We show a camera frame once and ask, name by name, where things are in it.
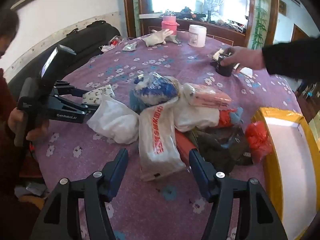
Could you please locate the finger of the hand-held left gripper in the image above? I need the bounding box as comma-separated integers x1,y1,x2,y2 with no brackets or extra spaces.
58,95,100,116
54,80,87,98

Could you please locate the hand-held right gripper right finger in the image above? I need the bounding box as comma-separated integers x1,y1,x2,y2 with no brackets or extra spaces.
189,149,288,240

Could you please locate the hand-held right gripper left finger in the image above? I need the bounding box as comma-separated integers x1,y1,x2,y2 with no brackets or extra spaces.
30,148,129,240

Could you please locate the patterned tissue pack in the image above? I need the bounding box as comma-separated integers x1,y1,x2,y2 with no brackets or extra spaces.
82,84,116,105

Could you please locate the long red pack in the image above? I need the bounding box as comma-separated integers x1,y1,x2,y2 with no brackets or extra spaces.
175,129,198,167

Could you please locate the blue terry towel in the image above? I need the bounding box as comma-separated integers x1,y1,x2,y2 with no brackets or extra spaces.
129,95,144,113

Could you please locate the pink tissue pack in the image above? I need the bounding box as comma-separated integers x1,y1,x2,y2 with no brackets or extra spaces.
184,83,232,110

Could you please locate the yellow box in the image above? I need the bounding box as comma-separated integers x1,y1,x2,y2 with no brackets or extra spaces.
251,107,320,240

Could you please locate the another person's forearm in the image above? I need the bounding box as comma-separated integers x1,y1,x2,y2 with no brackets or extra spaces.
261,36,320,77

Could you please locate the person's left hand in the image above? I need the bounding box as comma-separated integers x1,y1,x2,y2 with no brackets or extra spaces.
7,106,50,141

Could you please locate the dark plastic pack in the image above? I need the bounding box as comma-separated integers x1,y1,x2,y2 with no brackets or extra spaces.
190,125,253,175

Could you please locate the person's dark red clothing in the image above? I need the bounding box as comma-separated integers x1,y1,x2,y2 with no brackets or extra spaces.
0,67,35,180

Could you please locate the black luggage bag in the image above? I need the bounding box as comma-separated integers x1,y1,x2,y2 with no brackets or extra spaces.
0,21,122,85

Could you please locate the white bag with red print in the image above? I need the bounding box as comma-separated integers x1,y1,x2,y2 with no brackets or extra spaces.
139,104,187,182

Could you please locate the crumpled red bag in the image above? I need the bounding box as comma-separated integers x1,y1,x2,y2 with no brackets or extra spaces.
219,109,235,129

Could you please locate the red mesh in clear bag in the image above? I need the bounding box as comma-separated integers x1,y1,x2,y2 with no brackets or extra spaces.
245,121,273,164

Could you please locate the blue cloth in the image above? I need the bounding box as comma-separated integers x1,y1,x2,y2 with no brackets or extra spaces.
229,107,244,125

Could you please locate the person's head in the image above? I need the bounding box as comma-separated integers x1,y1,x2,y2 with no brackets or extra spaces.
0,9,20,58

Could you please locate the silver foil packet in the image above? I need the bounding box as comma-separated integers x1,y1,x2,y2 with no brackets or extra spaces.
122,41,138,52

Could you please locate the blue and white plastic bag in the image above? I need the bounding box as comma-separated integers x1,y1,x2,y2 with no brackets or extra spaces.
129,72,180,108

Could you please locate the wooden framed glass partition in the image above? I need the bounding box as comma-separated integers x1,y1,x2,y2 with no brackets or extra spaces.
122,0,279,47

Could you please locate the white glove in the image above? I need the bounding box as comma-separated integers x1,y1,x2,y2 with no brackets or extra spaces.
142,29,174,47

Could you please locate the bamboo painted panel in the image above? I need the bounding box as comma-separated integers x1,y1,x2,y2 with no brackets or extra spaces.
131,0,141,38
251,0,272,50

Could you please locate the black motor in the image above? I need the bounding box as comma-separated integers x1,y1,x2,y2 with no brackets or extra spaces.
215,52,237,77

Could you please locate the pink bottle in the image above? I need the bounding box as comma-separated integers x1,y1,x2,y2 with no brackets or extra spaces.
161,12,178,37

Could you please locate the white plastic jar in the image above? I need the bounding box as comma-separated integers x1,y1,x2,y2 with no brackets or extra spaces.
188,24,207,47

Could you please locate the clutter of tools on counter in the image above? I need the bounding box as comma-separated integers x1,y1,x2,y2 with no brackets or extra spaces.
150,5,250,33

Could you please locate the brown wooden door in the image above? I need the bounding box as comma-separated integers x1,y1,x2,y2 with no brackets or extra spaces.
291,24,313,43

